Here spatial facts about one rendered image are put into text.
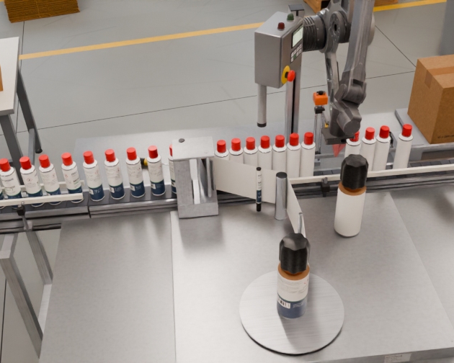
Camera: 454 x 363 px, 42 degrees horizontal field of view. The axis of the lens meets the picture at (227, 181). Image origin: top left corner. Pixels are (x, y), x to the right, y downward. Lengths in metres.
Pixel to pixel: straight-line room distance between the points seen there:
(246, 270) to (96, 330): 0.50
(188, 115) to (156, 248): 2.24
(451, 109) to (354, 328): 1.06
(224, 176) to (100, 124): 2.26
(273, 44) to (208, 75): 2.77
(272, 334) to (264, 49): 0.89
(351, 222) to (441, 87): 0.71
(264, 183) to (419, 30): 3.62
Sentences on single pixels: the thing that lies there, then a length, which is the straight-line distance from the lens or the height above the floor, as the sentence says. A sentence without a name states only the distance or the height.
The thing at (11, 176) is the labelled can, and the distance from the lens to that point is 2.22.
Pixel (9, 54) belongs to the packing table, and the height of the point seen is 0.78.
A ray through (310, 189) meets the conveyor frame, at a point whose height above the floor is 0.87.
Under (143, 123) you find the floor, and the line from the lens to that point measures 4.21.
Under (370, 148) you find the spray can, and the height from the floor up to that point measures 1.02.
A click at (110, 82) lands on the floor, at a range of 4.74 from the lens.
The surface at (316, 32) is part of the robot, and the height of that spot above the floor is 0.93.
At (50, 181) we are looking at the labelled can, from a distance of 2.20.
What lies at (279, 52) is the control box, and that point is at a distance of 1.95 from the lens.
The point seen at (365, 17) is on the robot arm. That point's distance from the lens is 2.02.
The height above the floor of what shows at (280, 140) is 1.08.
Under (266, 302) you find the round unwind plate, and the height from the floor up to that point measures 0.89.
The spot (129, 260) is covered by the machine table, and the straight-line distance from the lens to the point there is 2.08.
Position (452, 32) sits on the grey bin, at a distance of 4.81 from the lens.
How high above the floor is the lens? 2.33
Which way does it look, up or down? 40 degrees down
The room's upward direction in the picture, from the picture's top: 3 degrees counter-clockwise
